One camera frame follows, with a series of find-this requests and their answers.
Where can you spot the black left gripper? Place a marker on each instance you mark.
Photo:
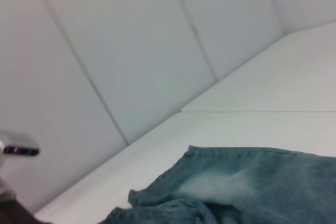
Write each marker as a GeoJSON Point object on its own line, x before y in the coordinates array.
{"type": "Point", "coordinates": [13, 213]}

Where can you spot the blue washed denim shorts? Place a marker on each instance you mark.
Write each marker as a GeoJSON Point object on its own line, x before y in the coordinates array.
{"type": "Point", "coordinates": [236, 190]}

